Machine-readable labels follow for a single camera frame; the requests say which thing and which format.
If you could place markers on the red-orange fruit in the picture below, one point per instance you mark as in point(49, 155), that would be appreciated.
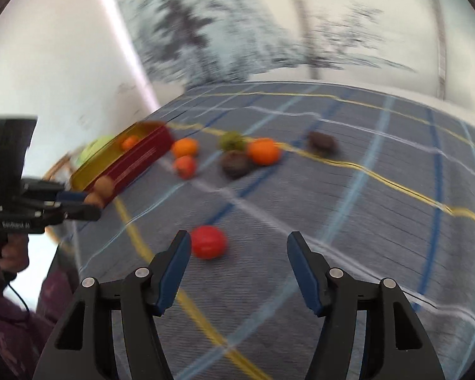
point(185, 166)

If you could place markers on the green tissue pack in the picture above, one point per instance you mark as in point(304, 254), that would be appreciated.
point(93, 148)

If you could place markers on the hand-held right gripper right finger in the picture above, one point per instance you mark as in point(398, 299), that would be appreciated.
point(304, 277)

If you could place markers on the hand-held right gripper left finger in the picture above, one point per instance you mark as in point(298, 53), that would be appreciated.
point(174, 277)

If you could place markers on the landscape wall mural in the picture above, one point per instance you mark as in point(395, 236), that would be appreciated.
point(261, 27)

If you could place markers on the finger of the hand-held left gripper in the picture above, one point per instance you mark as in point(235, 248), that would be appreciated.
point(79, 213)
point(73, 196)

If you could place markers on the small orange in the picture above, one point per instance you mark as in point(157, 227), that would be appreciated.
point(130, 141)

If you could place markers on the red metal tin box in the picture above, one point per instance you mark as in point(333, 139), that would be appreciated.
point(138, 162)

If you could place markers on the grey plaid tablecloth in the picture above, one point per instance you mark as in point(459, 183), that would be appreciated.
point(340, 225)

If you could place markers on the dark brown round fruit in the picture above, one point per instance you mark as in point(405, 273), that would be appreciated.
point(235, 165)
point(322, 142)

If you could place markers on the wooden chair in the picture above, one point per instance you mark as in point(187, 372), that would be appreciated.
point(55, 170)

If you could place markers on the green fruit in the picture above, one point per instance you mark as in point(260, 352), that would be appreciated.
point(232, 141)

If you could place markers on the brown longan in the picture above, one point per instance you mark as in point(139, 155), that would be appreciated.
point(94, 199)
point(104, 186)

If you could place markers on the red tomato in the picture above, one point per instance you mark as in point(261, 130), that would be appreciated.
point(208, 242)

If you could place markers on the person's left hand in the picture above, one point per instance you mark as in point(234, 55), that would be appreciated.
point(18, 251)

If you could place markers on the person's purple clothing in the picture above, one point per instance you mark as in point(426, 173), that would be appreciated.
point(8, 324)

